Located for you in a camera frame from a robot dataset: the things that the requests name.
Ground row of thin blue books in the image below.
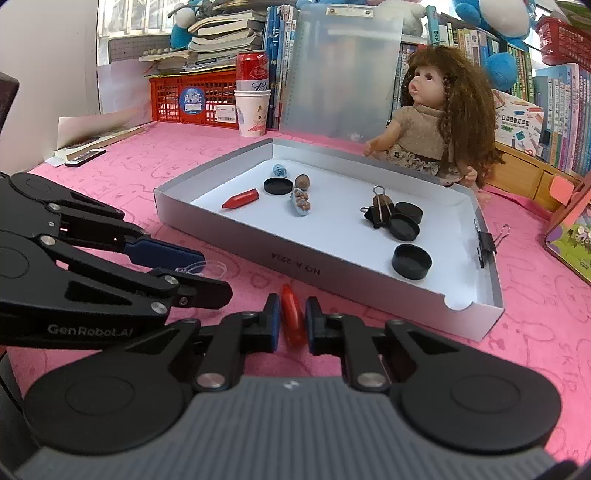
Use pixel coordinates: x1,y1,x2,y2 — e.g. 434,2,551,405
265,4,301,130

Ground red drink can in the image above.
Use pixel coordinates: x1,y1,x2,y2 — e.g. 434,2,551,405
235,52,269,93

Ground clear round plastic lid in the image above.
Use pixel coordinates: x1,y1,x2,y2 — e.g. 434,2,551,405
175,260,227,280

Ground brown-haired doll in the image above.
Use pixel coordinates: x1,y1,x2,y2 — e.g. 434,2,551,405
362,45,506,204

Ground wooden drawer box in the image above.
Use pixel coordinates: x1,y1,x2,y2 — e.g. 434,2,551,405
480,143,583,215

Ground black round cap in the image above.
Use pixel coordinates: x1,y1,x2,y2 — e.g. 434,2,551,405
392,244,433,280
263,178,294,197
387,213,421,242
392,202,424,224

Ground white paper cup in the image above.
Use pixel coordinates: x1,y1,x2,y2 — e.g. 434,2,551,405
234,89,272,138

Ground large black binder clip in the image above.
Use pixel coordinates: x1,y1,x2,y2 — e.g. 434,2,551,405
360,185,398,229

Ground clear plastic clipboard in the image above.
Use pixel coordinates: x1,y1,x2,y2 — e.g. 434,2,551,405
279,6,402,141

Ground pink rabbit-print towel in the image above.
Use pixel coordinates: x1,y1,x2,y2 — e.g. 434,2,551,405
9,122,591,462

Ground black remote control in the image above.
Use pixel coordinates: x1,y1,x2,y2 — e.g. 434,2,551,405
65,148,107,168

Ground red plastic crate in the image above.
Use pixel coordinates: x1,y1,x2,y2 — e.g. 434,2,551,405
148,73,241,125

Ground blue and white plush toy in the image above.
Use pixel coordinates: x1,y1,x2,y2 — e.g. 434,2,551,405
171,0,218,49

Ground long row of upright books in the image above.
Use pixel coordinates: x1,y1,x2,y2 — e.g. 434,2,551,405
397,4,591,176

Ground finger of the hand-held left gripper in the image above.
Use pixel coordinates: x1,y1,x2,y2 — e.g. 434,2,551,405
32,234,233,315
46,194,204,273

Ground blue bear hair clip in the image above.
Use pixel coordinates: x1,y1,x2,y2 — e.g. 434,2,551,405
288,190,312,217

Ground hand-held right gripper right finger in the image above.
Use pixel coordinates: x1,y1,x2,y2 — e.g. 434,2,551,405
305,296,467,393

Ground small black binder clip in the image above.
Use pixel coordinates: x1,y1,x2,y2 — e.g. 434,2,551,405
475,224,511,269

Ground stack of lying books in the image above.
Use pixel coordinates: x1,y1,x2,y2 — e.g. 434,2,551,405
139,2,269,77

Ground grey cardboard box tray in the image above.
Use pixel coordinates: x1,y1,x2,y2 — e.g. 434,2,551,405
153,137,505,342

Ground small red mesh basket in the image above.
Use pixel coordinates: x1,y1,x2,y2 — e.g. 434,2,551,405
536,16,591,68

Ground colourful stationery box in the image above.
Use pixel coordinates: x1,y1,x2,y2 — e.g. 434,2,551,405
492,90,546,158

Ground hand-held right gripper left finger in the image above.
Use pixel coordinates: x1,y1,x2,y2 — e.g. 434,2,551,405
124,293,282,393

